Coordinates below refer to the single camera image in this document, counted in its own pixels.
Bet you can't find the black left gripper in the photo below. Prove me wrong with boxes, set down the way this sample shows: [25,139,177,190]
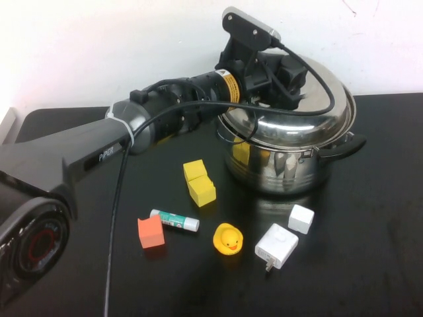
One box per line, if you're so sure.
[215,38,309,110]

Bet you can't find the steel lid with black knob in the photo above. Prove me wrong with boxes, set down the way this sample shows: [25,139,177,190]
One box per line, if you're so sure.
[216,54,357,149]

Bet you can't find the yellow foam cube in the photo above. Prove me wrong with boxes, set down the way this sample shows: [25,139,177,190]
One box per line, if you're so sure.
[182,159,208,182]
[186,174,217,208]

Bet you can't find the small white cube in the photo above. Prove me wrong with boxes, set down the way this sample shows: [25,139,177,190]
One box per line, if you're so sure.
[287,203,315,235]

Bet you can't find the white plug charger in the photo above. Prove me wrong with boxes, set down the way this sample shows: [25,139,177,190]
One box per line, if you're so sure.
[254,223,299,273]

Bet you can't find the yellow rubber duck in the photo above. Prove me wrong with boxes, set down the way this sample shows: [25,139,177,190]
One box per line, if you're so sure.
[212,223,245,256]

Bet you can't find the white zip tie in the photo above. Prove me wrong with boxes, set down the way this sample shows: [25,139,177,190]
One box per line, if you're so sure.
[110,101,137,150]

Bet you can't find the white green glue stick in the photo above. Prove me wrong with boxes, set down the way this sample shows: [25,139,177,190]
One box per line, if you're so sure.
[149,208,200,232]

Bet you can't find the orange foam cube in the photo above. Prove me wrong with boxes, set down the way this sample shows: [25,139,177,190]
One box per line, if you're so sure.
[137,215,165,250]

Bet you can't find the black camera cable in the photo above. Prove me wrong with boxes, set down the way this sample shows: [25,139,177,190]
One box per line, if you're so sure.
[104,34,336,317]

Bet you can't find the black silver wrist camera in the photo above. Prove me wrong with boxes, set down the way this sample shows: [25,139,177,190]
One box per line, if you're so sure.
[221,7,282,50]

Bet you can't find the stainless steel pot black handles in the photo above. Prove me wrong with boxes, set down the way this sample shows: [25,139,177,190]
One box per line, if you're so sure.
[216,108,367,196]

